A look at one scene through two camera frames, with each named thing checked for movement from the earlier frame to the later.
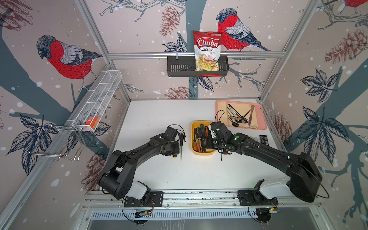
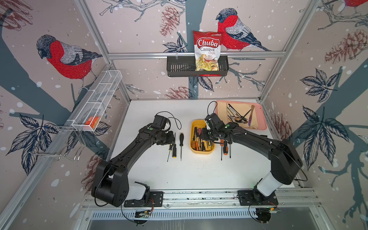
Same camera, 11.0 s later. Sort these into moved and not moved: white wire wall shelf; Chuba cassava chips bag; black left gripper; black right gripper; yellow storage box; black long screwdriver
Moved: black left gripper; black right gripper
Not moved: yellow storage box; Chuba cassava chips bag; white wire wall shelf; black long screwdriver
